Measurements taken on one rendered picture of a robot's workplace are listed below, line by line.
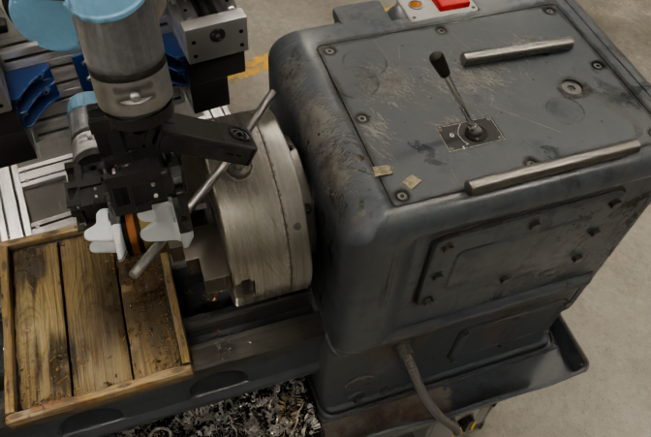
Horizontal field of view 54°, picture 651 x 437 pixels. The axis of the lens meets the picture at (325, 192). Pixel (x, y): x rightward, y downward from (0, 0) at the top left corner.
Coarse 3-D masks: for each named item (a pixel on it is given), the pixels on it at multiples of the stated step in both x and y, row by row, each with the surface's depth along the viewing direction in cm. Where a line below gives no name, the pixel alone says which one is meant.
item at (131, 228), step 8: (120, 216) 101; (128, 216) 101; (136, 216) 101; (128, 224) 100; (136, 224) 100; (144, 224) 100; (128, 232) 100; (136, 232) 100; (128, 240) 100; (136, 240) 100; (144, 240) 100; (128, 248) 100; (136, 248) 101; (144, 248) 102; (168, 248) 102; (136, 256) 102
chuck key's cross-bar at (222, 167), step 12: (264, 108) 90; (252, 120) 89; (216, 168) 85; (216, 180) 84; (204, 192) 82; (192, 204) 80; (168, 240) 77; (156, 252) 75; (144, 264) 74; (132, 276) 73
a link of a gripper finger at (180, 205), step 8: (176, 184) 69; (176, 192) 69; (184, 192) 69; (176, 200) 70; (184, 200) 69; (176, 208) 70; (184, 208) 70; (176, 216) 72; (184, 216) 71; (184, 224) 72; (184, 232) 74
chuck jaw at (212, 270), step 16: (208, 224) 103; (176, 240) 100; (192, 240) 101; (208, 240) 101; (176, 256) 101; (192, 256) 99; (208, 256) 99; (224, 256) 99; (192, 272) 101; (208, 272) 97; (224, 272) 97; (208, 288) 98; (224, 288) 99; (240, 288) 98
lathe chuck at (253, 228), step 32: (256, 128) 98; (256, 160) 94; (224, 192) 92; (256, 192) 92; (224, 224) 91; (256, 224) 92; (256, 256) 94; (288, 256) 96; (256, 288) 98; (288, 288) 102
